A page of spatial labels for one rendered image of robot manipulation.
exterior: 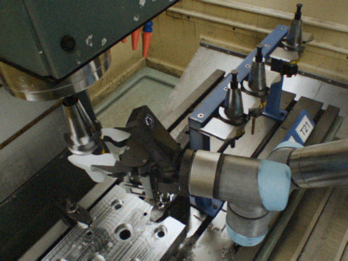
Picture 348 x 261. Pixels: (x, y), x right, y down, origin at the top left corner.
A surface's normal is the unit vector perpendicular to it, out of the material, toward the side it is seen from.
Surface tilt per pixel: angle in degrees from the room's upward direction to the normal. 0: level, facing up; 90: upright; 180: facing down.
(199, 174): 44
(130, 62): 90
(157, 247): 0
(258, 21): 90
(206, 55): 24
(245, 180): 39
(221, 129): 0
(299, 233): 8
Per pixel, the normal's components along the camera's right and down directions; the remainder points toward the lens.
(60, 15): 0.80, 0.36
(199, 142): -0.59, 0.60
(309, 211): -0.01, -0.78
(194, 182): -0.29, 0.26
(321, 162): -0.87, -0.15
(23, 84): -0.15, 0.70
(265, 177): -0.15, -0.37
